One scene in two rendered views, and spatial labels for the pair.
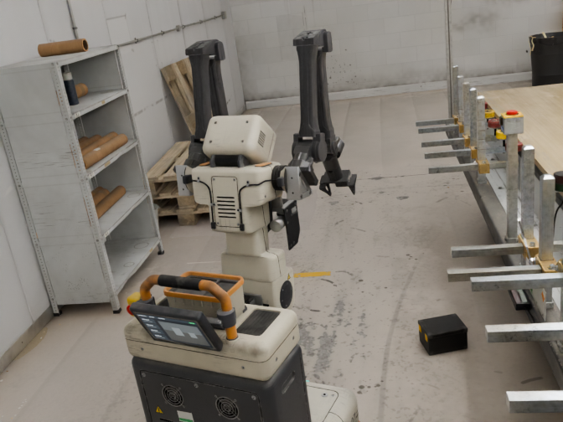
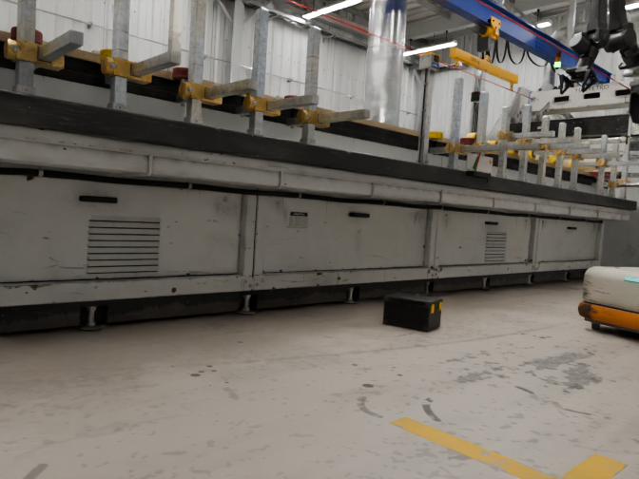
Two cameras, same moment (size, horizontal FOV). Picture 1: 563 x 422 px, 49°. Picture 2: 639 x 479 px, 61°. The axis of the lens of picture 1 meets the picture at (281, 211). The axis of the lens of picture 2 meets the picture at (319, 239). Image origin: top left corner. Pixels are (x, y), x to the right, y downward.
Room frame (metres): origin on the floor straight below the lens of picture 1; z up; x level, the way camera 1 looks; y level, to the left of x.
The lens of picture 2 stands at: (4.63, 0.27, 0.45)
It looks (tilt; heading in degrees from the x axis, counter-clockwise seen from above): 3 degrees down; 216
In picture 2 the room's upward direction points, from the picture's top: 4 degrees clockwise
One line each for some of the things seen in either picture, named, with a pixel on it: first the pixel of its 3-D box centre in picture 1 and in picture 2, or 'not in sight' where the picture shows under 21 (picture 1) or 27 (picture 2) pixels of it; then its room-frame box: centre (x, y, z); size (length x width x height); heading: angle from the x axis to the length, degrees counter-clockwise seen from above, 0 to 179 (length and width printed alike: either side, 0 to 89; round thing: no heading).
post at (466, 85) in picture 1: (467, 123); (196, 65); (3.44, -1.13, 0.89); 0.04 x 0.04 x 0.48; 79
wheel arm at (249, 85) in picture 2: (459, 141); (213, 93); (3.41, -1.08, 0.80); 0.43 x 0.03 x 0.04; 79
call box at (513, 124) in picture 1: (512, 124); (429, 63); (2.22, -0.90, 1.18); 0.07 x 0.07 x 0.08; 79
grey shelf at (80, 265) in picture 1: (87, 176); not in sight; (3.90, 1.23, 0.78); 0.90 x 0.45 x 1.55; 169
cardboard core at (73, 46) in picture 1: (63, 48); not in sight; (4.01, 1.21, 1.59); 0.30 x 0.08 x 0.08; 79
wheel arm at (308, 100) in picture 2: (465, 152); (274, 105); (3.17, -1.03, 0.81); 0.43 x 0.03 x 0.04; 79
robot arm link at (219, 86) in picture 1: (217, 99); not in sight; (2.38, 0.18, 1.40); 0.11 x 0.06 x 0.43; 61
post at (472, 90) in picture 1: (473, 131); (258, 77); (3.20, -1.09, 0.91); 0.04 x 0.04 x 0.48; 79
